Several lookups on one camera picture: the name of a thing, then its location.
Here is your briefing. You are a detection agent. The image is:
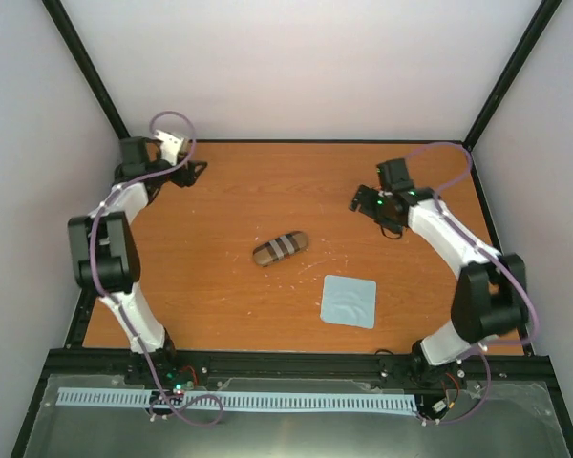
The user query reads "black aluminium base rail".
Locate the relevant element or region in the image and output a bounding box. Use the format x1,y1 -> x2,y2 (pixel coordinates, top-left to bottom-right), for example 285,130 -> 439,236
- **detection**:
40,348 -> 558,392

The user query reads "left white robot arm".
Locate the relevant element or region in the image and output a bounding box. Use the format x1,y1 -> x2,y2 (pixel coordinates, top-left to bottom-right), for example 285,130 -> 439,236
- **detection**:
67,130 -> 207,385

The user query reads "light blue slotted cable duct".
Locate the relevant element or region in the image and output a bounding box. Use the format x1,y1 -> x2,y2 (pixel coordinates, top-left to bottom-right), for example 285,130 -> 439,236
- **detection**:
55,387 -> 417,416

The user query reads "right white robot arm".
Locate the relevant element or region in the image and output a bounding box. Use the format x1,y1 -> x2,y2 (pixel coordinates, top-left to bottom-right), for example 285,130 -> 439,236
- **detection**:
350,158 -> 532,385

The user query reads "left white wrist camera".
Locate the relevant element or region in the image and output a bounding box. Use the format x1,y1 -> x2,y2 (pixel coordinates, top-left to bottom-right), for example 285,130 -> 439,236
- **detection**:
154,130 -> 190,166

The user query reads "light blue cleaning cloth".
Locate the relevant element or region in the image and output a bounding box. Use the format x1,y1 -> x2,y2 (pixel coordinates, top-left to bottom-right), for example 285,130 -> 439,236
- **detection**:
320,275 -> 377,329

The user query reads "brown striped glasses case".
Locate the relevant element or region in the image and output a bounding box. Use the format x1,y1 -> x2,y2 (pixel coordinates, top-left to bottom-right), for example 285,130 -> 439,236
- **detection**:
252,231 -> 309,267

